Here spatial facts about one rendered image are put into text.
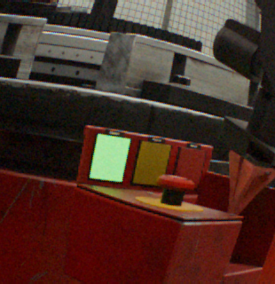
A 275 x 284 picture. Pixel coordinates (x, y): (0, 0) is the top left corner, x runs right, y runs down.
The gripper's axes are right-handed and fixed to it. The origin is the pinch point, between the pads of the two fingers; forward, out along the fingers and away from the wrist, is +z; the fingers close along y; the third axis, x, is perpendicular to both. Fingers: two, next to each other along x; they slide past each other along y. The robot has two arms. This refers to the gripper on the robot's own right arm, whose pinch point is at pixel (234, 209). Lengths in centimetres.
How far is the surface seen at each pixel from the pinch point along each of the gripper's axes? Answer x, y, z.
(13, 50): 13.5, 34.2, -5.2
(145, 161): 6.1, 10.4, -0.8
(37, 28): 10.2, 34.8, -8.8
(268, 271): -43.0, 12.3, 20.3
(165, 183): 11.7, 2.0, -2.0
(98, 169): 12.4, 10.1, 0.7
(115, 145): 10.8, 10.8, -2.0
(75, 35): -19, 60, -4
